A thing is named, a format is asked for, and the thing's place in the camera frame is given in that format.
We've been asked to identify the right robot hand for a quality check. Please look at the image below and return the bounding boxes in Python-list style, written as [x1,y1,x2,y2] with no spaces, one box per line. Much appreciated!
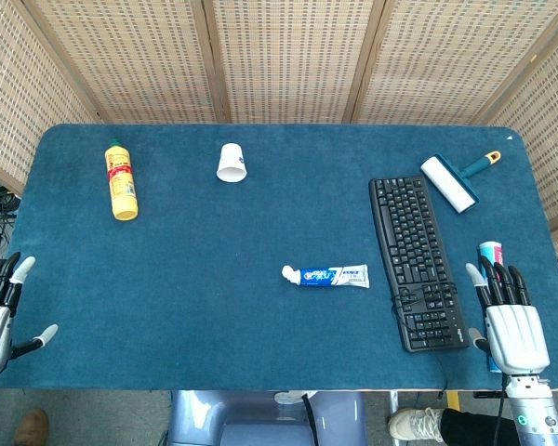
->
[464,257,552,375]

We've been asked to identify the toothpaste tube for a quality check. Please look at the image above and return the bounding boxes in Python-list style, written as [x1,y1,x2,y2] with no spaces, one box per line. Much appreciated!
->
[281,263,371,290]

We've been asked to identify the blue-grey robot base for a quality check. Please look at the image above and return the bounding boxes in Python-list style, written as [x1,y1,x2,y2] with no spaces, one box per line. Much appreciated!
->
[166,389,368,446]

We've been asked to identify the white printed wrapped roll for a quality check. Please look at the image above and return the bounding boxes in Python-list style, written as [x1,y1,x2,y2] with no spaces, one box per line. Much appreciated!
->
[477,240,509,374]

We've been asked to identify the black trouser leg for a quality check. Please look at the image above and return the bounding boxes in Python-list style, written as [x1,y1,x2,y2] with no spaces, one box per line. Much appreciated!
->
[440,408,522,446]

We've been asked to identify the brown shoe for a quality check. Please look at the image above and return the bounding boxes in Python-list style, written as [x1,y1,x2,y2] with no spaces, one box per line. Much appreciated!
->
[13,408,51,446]

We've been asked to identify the black computer keyboard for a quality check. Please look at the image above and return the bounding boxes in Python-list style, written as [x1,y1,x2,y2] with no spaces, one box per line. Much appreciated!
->
[368,175,471,353]

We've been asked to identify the white sneaker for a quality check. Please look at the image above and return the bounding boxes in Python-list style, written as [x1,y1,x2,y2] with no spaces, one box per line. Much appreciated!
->
[388,407,446,443]

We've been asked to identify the yellow plastic bottle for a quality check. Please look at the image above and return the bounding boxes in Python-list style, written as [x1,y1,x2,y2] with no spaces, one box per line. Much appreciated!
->
[104,138,140,222]

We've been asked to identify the woven folding screen panel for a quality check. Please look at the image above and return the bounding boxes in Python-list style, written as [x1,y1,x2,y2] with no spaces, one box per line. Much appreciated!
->
[0,0,99,196]
[190,0,387,125]
[13,0,229,125]
[469,13,558,298]
[343,0,558,125]

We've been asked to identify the blue table cloth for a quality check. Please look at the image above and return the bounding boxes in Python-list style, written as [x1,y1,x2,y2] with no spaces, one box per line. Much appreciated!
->
[0,123,558,392]

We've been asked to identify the white paper cup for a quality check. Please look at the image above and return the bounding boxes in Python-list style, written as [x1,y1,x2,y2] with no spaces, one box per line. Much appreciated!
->
[215,142,251,183]

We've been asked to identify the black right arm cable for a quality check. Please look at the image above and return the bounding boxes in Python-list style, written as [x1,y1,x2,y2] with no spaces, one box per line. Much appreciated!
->
[495,374,512,446]

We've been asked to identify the black keyboard cable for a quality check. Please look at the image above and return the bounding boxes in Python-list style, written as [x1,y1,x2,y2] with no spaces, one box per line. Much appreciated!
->
[389,280,460,400]

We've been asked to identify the black floor cable bundle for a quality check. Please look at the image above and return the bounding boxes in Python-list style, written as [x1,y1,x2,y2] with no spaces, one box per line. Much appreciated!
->
[0,180,22,264]

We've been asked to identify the white lint roller teal handle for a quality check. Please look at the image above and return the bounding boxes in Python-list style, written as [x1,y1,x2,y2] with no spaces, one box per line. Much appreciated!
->
[419,150,502,215]

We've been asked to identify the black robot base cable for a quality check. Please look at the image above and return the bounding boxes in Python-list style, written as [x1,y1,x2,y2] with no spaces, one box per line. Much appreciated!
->
[300,393,318,446]

